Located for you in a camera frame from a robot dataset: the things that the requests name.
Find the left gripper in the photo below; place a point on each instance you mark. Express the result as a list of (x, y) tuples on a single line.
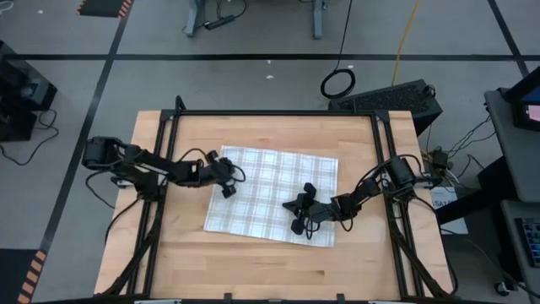
[(215, 173)]

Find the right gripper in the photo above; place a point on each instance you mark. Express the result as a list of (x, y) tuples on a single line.
[(320, 210)]

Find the white plaid towel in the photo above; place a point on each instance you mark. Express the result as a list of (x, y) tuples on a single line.
[(261, 194)]

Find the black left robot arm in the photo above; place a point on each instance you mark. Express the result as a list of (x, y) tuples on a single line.
[(147, 160)]

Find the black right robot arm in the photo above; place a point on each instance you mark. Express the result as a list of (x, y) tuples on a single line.
[(367, 188)]

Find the black power strip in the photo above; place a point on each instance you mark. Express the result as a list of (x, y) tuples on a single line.
[(219, 22)]

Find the black power adapter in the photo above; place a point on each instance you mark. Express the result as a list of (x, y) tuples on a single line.
[(441, 159)]

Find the white paper sheet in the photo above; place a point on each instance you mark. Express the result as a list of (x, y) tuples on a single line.
[(451, 219)]

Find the grey table leg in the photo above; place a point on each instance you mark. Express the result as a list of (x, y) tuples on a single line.
[(194, 19), (318, 21)]

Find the hazard striped floor mat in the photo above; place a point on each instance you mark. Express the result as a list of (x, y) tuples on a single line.
[(101, 6), (12, 274)]

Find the black desk base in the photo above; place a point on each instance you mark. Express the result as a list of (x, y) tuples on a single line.
[(498, 181)]

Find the black equipment stack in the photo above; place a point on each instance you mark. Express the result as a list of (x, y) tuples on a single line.
[(25, 84)]

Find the grey desk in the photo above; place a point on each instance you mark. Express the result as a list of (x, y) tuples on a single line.
[(521, 164), (511, 236)]

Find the black caster wheel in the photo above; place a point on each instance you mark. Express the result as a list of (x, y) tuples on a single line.
[(502, 289)]

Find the dark keypad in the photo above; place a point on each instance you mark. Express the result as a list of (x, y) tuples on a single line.
[(532, 240)]

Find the black monitor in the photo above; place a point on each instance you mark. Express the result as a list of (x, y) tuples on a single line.
[(518, 114)]

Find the black aluminium table frame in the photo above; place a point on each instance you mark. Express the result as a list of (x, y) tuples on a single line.
[(274, 112)]

